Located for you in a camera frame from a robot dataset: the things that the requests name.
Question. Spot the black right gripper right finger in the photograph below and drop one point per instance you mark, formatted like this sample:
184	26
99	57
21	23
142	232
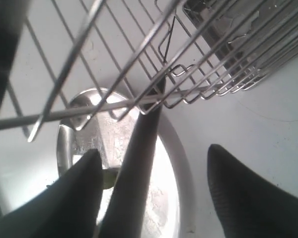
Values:
247	205

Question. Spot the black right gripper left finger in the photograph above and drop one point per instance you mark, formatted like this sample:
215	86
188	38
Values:
66	209

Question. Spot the green cucumber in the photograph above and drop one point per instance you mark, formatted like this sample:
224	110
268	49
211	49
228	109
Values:
110	177

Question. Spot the black handled knife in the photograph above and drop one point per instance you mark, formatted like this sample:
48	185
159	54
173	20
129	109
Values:
125	213

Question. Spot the round steel plate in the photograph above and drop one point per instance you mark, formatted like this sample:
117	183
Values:
111	139

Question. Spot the chrome wire utensil rack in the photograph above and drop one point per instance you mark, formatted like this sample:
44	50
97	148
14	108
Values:
197	49

